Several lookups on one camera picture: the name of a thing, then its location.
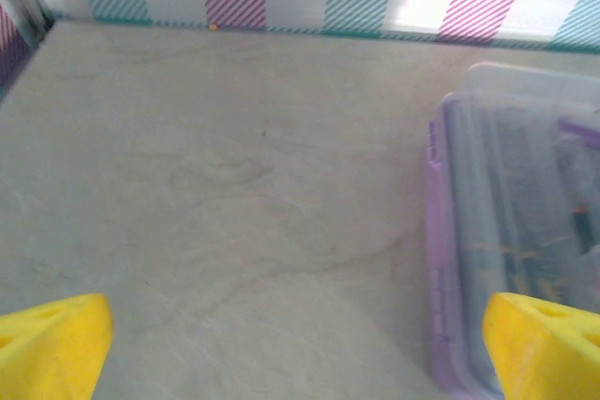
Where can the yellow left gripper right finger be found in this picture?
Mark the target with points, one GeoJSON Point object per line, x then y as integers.
{"type": "Point", "coordinates": [539, 353]}

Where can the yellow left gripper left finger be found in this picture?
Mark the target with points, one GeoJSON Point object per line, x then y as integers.
{"type": "Point", "coordinates": [51, 348]}

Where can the purple toolbox with clear lid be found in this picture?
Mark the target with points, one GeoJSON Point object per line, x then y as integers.
{"type": "Point", "coordinates": [492, 184]}

